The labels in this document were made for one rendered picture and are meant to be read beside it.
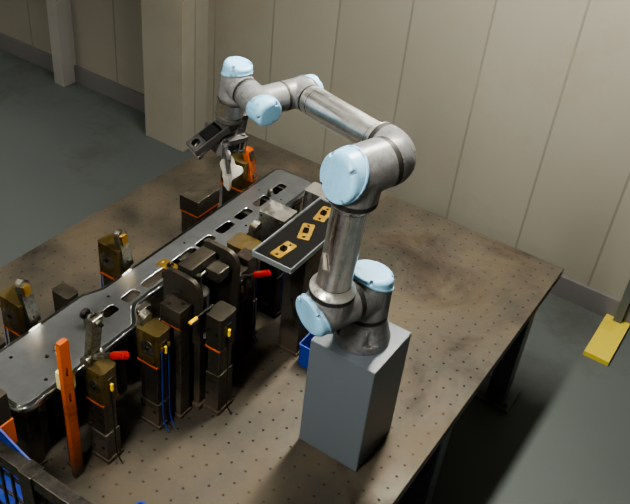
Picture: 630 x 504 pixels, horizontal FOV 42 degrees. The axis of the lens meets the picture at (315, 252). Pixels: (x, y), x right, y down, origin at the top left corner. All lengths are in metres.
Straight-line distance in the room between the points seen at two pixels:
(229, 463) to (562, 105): 2.33
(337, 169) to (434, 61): 2.46
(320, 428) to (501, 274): 1.15
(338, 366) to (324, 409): 0.19
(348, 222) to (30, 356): 0.97
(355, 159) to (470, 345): 1.31
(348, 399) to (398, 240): 1.17
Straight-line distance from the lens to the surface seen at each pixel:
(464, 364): 2.82
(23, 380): 2.28
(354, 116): 1.95
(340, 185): 1.74
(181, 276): 2.25
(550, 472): 3.56
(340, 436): 2.38
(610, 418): 3.87
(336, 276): 1.93
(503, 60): 4.00
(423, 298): 3.04
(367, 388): 2.19
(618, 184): 4.03
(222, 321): 2.28
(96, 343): 2.17
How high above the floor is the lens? 2.61
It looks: 37 degrees down
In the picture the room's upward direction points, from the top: 7 degrees clockwise
